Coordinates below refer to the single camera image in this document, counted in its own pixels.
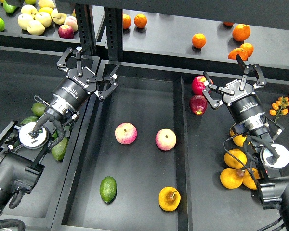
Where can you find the black tray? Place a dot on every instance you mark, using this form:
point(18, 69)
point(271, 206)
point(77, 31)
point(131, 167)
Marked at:
point(154, 98)
point(25, 73)

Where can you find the right pink apple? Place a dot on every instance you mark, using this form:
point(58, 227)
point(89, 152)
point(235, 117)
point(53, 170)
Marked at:
point(165, 139)

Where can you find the lower right yellow pear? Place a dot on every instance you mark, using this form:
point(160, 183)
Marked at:
point(248, 180)

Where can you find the front right shelf orange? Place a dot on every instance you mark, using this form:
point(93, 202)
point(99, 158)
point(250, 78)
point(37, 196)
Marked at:
point(238, 51)

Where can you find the black centre tray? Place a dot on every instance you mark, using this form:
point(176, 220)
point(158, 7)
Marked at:
point(154, 98)

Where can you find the black left tray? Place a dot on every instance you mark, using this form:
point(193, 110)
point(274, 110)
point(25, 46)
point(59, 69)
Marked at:
point(25, 73)

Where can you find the yellow pear with brown spot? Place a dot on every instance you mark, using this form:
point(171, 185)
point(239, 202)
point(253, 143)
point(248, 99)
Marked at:
point(169, 198)

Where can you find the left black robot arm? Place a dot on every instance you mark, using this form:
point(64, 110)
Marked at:
point(22, 146)

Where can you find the pink apple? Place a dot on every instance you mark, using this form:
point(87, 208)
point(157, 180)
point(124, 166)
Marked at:
point(165, 139)
point(126, 133)

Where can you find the pale yellow pear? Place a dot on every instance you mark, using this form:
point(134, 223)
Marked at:
point(35, 27)

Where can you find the bright red apple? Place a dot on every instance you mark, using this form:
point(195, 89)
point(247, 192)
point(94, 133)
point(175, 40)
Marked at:
point(198, 85)

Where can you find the middle yellow pear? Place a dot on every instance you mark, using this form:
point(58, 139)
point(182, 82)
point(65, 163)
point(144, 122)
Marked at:
point(235, 158)

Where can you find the black shelf post right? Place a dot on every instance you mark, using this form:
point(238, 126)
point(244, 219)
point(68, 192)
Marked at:
point(114, 33)

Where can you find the large right shelf orange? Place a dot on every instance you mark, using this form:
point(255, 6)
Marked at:
point(241, 32)

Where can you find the black shelf post left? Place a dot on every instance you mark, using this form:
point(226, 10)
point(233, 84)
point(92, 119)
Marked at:
point(86, 28)

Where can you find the dark red shelf apple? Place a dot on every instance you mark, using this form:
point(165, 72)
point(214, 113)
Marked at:
point(66, 32)

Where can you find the upper yellow pear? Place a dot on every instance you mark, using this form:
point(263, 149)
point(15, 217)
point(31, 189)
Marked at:
point(238, 140)

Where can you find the orange cherry tomato bunch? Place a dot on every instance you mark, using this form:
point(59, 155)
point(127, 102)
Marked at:
point(279, 108)

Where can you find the black shelf post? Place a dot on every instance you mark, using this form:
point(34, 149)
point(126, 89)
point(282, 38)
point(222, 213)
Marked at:
point(86, 28)
point(114, 33)

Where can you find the small right shelf orange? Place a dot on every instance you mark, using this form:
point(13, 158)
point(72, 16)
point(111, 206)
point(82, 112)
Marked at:
point(248, 47)

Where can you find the left pink apple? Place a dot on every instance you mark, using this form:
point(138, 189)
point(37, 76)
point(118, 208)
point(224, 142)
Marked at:
point(126, 133)

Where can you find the centre shelf orange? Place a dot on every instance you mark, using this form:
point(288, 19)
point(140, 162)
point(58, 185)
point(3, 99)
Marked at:
point(198, 40)

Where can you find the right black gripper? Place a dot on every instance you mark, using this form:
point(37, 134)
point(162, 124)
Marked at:
point(245, 101)

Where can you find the left shelf orange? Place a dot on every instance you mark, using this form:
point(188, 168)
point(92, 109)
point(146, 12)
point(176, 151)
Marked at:
point(126, 21)

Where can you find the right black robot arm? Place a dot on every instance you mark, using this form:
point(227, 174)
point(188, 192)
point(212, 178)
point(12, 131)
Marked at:
point(271, 159)

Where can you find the lower left yellow pear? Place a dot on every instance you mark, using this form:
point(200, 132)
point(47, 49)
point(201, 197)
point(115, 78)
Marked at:
point(231, 178)

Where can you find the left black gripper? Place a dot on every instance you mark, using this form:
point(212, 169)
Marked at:
point(79, 84)

